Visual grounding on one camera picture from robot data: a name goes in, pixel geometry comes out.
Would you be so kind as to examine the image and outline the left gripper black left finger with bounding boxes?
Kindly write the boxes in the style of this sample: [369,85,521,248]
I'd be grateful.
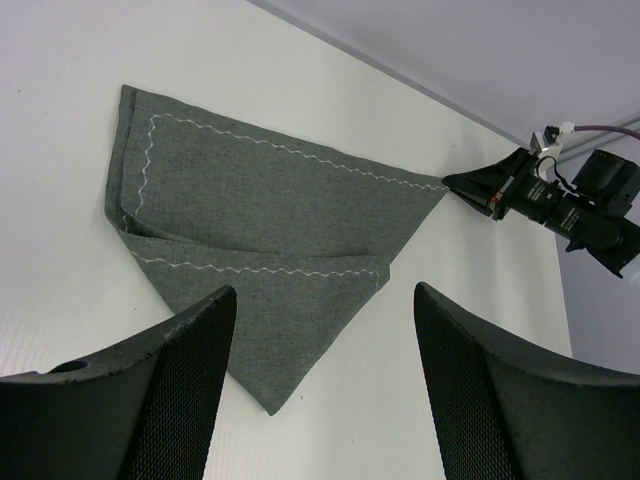
[1,286,237,479]

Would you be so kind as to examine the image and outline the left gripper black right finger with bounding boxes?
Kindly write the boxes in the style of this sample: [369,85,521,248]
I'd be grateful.
[414,282,639,479]

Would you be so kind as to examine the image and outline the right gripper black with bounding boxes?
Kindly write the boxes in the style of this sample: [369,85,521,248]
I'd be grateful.
[443,149,639,273]

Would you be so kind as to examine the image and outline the grey cloth napkin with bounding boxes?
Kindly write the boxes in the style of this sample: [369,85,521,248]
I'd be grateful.
[104,86,446,414]

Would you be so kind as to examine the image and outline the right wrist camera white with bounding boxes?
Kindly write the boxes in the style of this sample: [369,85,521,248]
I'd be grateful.
[530,121,575,160]

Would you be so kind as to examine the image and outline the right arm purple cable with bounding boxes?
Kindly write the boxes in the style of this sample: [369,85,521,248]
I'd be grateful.
[569,123,640,146]

